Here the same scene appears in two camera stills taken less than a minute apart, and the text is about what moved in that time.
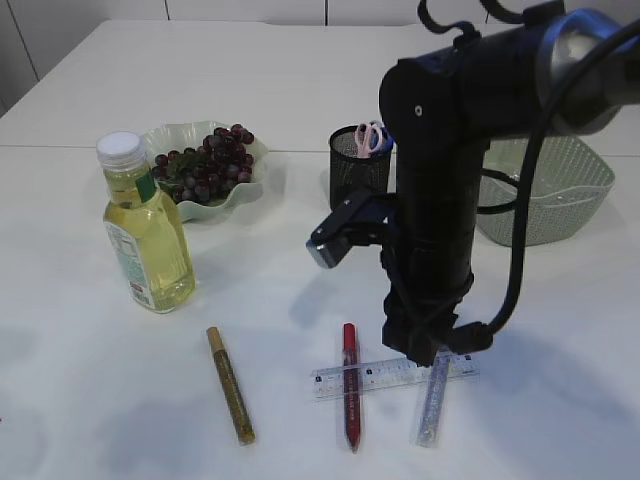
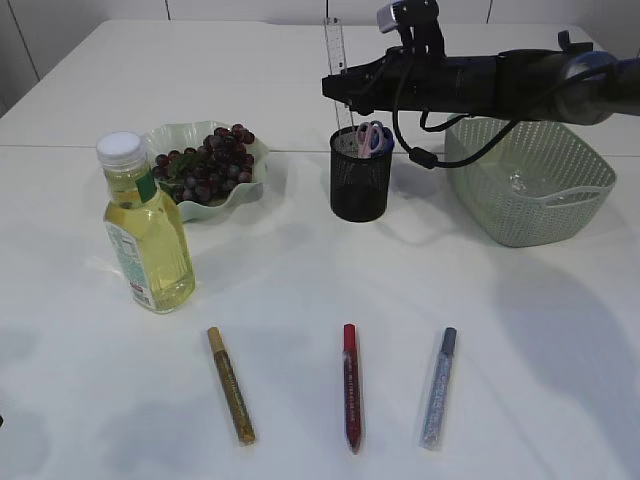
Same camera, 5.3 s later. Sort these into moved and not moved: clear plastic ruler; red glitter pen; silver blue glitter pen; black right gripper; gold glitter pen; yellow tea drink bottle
Moved: black right gripper; clear plastic ruler
Not moved: yellow tea drink bottle; red glitter pen; silver blue glitter pen; gold glitter pen
